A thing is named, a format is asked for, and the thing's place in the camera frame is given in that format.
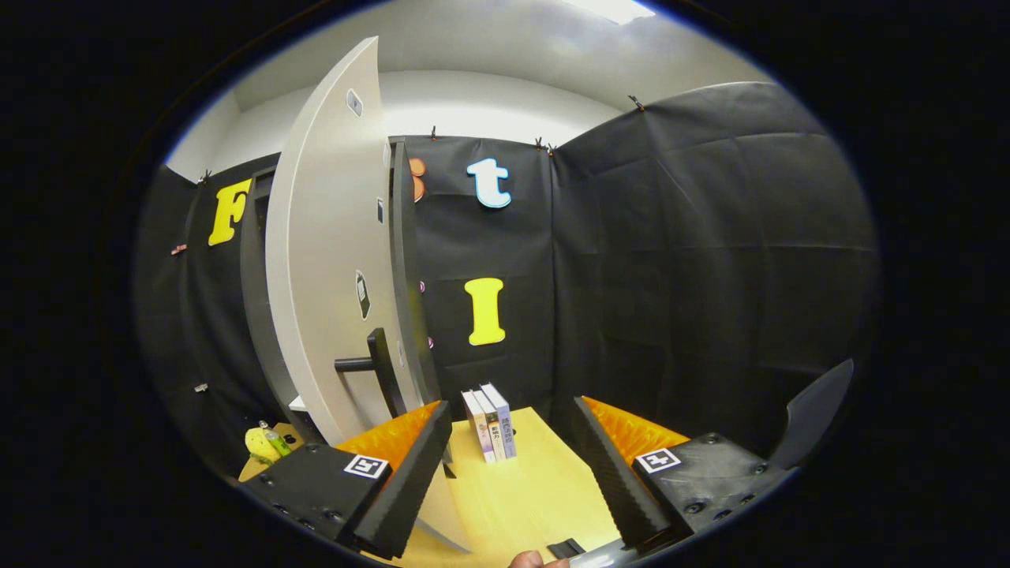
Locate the beige shoe cabinet door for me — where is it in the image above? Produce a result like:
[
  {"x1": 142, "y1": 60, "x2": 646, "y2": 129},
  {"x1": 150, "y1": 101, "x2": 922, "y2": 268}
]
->
[{"x1": 264, "y1": 35, "x2": 474, "y2": 553}]

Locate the black door handle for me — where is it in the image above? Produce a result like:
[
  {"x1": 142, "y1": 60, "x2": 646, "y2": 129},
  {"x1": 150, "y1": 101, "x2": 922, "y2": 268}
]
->
[{"x1": 335, "y1": 327, "x2": 411, "y2": 419}]

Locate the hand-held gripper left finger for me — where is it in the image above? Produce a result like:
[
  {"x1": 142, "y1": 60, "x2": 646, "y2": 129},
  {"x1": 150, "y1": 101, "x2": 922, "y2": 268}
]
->
[{"x1": 237, "y1": 400, "x2": 455, "y2": 559}]

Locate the green drink bottle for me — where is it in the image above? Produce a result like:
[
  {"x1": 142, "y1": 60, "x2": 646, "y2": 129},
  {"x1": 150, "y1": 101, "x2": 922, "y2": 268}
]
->
[{"x1": 260, "y1": 420, "x2": 294, "y2": 458}]

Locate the lavender spine book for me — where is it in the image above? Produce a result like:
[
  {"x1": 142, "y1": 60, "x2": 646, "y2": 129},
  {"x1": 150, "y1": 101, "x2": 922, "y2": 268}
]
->
[{"x1": 481, "y1": 383, "x2": 518, "y2": 460}]

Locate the black backdrop cloth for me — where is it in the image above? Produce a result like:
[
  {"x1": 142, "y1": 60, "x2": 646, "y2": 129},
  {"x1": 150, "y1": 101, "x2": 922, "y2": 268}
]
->
[{"x1": 134, "y1": 81, "x2": 881, "y2": 478}]

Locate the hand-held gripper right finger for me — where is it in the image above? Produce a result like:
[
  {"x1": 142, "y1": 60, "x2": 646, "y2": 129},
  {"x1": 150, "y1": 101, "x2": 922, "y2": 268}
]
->
[{"x1": 570, "y1": 394, "x2": 798, "y2": 553}]

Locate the dark grey shoe cabinet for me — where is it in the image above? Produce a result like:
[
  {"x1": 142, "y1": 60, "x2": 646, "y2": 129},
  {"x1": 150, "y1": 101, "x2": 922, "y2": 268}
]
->
[{"x1": 239, "y1": 138, "x2": 443, "y2": 468}]

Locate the dark curved plastic part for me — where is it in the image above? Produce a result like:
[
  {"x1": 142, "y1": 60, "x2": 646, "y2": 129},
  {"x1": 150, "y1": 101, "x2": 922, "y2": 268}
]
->
[{"x1": 769, "y1": 359, "x2": 855, "y2": 471}]

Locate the yellow pineapple plush toy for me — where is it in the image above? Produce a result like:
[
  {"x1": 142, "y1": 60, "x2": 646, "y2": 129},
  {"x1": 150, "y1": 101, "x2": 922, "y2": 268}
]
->
[{"x1": 245, "y1": 427, "x2": 279, "y2": 463}]

